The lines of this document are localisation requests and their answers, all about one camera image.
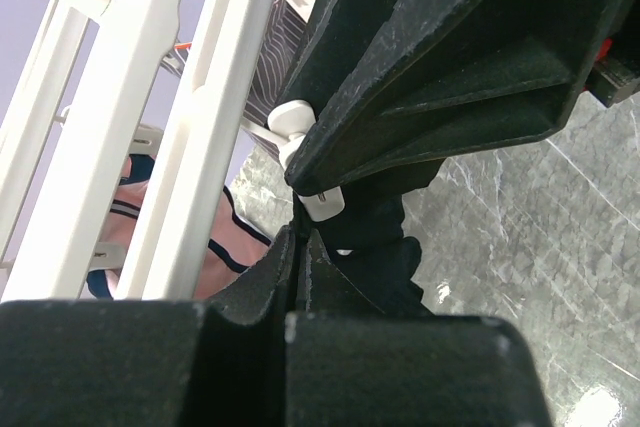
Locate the white clip hanger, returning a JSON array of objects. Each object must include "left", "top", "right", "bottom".
[{"left": 0, "top": 0, "right": 347, "bottom": 301}]

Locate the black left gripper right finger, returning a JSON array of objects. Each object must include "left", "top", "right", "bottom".
[{"left": 284, "top": 235, "right": 550, "bottom": 426}]

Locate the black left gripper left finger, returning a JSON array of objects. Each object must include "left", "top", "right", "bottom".
[{"left": 1, "top": 227, "right": 296, "bottom": 426}]

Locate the grey striped underwear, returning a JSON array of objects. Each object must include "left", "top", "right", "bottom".
[{"left": 164, "top": 0, "right": 329, "bottom": 166}]

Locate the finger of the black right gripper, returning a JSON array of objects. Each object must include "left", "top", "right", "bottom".
[
  {"left": 277, "top": 0, "right": 397, "bottom": 115},
  {"left": 285, "top": 0, "right": 635, "bottom": 196}
]

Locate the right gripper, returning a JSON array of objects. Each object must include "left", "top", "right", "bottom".
[{"left": 585, "top": 0, "right": 639, "bottom": 108}]

